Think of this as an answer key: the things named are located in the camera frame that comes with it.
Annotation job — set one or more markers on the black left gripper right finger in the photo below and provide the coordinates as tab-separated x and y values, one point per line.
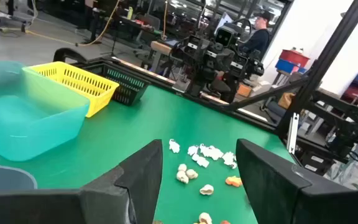
275	193

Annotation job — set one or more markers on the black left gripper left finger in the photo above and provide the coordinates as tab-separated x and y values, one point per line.
135	186

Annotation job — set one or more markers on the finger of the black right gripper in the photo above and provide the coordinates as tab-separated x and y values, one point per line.
247	67
188	49

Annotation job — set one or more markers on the orange pumpkin figurine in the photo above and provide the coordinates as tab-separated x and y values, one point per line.
234	181
225	222

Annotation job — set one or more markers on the white skeleton figurine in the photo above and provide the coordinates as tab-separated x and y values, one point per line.
215	153
228	157
174	146
193	150

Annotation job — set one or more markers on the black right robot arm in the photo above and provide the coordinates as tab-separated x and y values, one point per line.
343	109

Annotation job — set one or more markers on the orange cardboard box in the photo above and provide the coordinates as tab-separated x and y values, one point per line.
244	91

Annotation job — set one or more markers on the wooden stool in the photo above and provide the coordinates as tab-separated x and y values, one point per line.
160	47

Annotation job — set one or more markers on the person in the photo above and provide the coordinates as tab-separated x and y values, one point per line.
258	40

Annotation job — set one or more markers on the blue storage bin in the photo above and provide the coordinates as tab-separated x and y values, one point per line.
286	66

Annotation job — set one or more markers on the laptop screen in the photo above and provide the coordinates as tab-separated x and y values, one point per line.
224	20

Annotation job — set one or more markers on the red storage bin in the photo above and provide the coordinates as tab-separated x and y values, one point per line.
294	57

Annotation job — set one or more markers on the brown bag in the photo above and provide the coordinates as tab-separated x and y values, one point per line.
286	100

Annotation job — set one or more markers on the black slotted plastic basket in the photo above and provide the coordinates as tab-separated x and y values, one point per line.
126	87

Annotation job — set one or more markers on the yellow slotted plastic basket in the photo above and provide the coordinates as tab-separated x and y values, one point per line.
82	84

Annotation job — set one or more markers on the teal translucent plastic bin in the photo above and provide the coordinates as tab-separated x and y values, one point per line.
26	124

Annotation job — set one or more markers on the grey-blue plastic bin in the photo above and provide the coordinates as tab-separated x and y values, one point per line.
5	179

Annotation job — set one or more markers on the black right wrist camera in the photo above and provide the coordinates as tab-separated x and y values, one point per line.
224	36

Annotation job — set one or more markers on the white mounting bracket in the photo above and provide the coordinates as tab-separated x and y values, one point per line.
293	133

